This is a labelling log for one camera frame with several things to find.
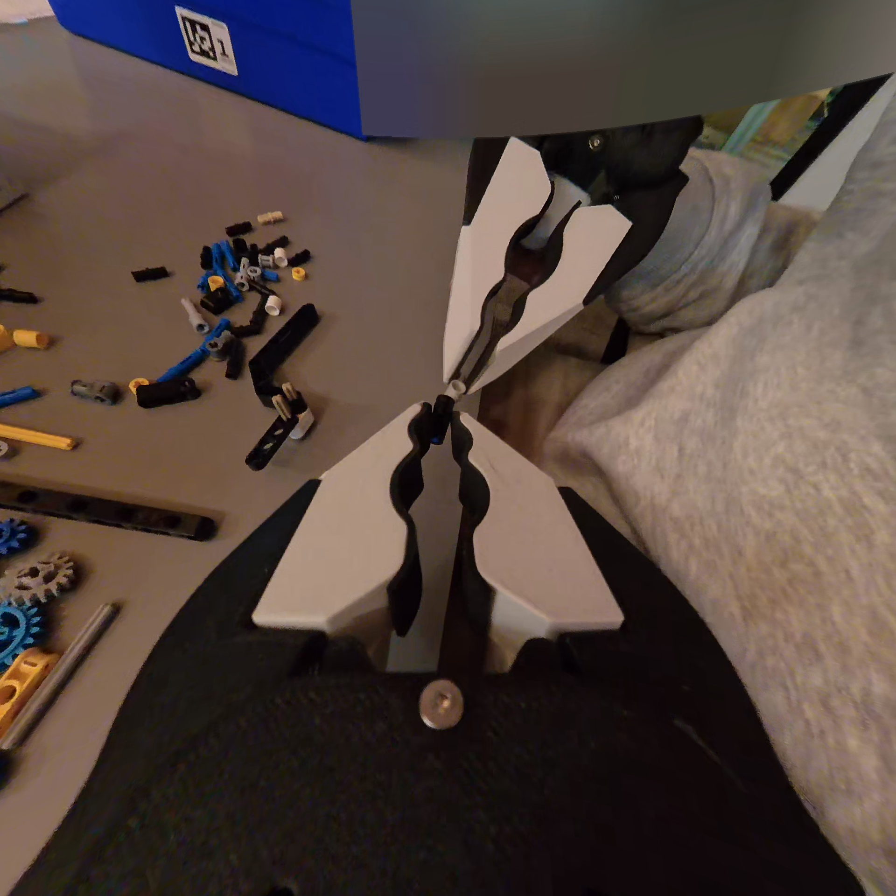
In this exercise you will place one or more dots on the blue lego axle pin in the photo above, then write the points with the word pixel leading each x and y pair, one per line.
pixel 186 364

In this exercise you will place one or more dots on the white panel with black edge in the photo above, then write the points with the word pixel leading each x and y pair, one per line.
pixel 815 175

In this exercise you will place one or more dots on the black angled lego beam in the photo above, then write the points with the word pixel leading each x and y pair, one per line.
pixel 287 336

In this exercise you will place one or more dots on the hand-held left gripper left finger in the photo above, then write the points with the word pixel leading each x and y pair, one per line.
pixel 329 546

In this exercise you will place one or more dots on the black lego connector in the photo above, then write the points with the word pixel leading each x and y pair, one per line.
pixel 168 394

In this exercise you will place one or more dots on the long black lego beam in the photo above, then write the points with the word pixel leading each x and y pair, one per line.
pixel 105 511

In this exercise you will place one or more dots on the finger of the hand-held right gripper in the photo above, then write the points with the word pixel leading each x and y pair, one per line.
pixel 490 238
pixel 581 259

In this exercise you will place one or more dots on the tan lego pin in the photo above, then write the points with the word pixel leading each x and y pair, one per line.
pixel 270 217

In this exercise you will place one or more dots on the large blue lego gear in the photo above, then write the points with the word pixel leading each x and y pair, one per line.
pixel 18 629

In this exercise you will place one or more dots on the small blue lego gear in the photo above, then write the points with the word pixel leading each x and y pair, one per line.
pixel 13 538

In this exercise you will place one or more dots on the grey lego gear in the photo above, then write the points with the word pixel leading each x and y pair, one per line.
pixel 39 579

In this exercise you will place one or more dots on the yellow lego cylinder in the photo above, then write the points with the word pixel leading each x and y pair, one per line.
pixel 31 339

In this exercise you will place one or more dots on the yellow lego axle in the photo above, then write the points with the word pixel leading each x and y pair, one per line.
pixel 36 435

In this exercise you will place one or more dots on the blue storage box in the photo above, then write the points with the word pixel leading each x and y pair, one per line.
pixel 294 69

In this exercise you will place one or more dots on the yellow lego liftarm with holes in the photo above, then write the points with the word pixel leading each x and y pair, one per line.
pixel 28 683

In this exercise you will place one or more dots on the yellow lego bush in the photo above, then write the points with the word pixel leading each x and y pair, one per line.
pixel 139 384

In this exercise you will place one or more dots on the black lego pin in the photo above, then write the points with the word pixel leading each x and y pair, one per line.
pixel 18 294
pixel 235 363
pixel 151 274
pixel 239 228

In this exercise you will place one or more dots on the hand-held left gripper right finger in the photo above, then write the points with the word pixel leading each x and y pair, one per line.
pixel 547 553

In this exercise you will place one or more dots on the grey lego axle connector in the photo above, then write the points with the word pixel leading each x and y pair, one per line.
pixel 457 389

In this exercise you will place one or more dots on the person's right forearm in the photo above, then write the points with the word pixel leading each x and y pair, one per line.
pixel 700 238

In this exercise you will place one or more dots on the dark grey lego connector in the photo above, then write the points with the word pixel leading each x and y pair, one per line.
pixel 94 392

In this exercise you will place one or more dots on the black beam with pale pins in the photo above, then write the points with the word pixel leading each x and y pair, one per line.
pixel 270 441

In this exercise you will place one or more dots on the grey lego cross connector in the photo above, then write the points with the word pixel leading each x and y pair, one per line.
pixel 221 345

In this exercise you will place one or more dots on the grey lego axle pin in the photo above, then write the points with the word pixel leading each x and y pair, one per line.
pixel 195 315

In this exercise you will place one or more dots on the cluster of small lego pins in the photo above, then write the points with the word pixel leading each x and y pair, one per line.
pixel 219 302

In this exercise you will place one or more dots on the person's grey clothing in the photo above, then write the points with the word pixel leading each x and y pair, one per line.
pixel 735 490

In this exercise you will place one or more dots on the grey metal rod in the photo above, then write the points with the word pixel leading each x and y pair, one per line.
pixel 63 672

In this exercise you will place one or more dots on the blue lego axle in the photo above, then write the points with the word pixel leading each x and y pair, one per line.
pixel 18 397

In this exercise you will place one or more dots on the black lego piece with blue pin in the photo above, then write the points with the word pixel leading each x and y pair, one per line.
pixel 443 413

